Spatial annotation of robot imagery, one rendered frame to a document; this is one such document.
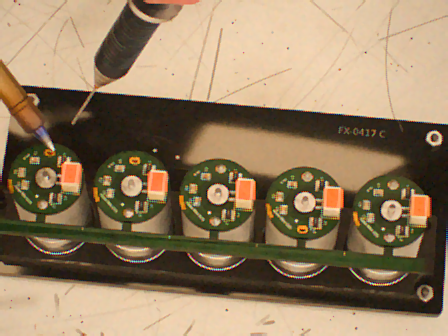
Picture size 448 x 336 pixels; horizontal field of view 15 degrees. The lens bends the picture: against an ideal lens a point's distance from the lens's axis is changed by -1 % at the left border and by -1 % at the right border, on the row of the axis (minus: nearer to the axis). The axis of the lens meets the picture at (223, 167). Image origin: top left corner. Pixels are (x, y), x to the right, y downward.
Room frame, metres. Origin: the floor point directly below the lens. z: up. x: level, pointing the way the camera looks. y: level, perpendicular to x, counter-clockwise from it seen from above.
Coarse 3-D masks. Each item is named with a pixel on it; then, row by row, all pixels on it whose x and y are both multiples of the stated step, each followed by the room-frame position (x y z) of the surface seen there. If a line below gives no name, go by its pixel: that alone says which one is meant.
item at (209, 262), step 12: (228, 192) 0.19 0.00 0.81; (216, 204) 0.19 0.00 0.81; (252, 216) 0.19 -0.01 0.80; (192, 228) 0.18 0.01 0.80; (240, 228) 0.18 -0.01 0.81; (252, 228) 0.19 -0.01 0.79; (240, 240) 0.18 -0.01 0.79; (252, 240) 0.19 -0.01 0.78; (204, 264) 0.18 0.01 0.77; (216, 264) 0.18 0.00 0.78; (228, 264) 0.18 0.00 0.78
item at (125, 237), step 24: (72, 240) 0.18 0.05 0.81; (96, 240) 0.18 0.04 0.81; (120, 240) 0.18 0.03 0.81; (144, 240) 0.18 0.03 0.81; (168, 240) 0.18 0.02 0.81; (192, 240) 0.18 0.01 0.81; (216, 240) 0.18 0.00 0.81; (336, 264) 0.17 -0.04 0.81; (360, 264) 0.17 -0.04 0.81; (384, 264) 0.17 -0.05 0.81; (408, 264) 0.17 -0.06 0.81
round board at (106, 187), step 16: (112, 160) 0.20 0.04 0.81; (128, 160) 0.20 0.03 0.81; (144, 160) 0.20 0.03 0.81; (96, 176) 0.20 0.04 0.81; (112, 176) 0.20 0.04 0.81; (128, 176) 0.20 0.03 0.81; (144, 176) 0.20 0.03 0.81; (96, 192) 0.19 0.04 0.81; (112, 192) 0.19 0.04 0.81; (144, 192) 0.19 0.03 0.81; (112, 208) 0.19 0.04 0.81; (144, 208) 0.19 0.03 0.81; (160, 208) 0.19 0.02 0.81
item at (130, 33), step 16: (128, 0) 0.21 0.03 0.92; (128, 16) 0.21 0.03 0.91; (144, 16) 0.20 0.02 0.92; (160, 16) 0.20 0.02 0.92; (112, 32) 0.21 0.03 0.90; (128, 32) 0.20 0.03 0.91; (144, 32) 0.20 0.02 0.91; (112, 48) 0.20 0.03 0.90; (128, 48) 0.20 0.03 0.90; (96, 64) 0.21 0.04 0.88; (112, 64) 0.20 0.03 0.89; (128, 64) 0.20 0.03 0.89
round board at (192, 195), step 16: (208, 160) 0.20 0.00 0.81; (224, 160) 0.20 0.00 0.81; (192, 176) 0.20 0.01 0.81; (208, 176) 0.20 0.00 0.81; (224, 176) 0.20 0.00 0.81; (240, 176) 0.20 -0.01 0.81; (192, 192) 0.19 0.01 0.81; (256, 192) 0.19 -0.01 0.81; (192, 208) 0.19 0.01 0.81; (208, 208) 0.19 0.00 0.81; (224, 208) 0.19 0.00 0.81; (240, 208) 0.19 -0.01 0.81; (208, 224) 0.18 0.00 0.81; (224, 224) 0.18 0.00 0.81; (240, 224) 0.18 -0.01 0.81
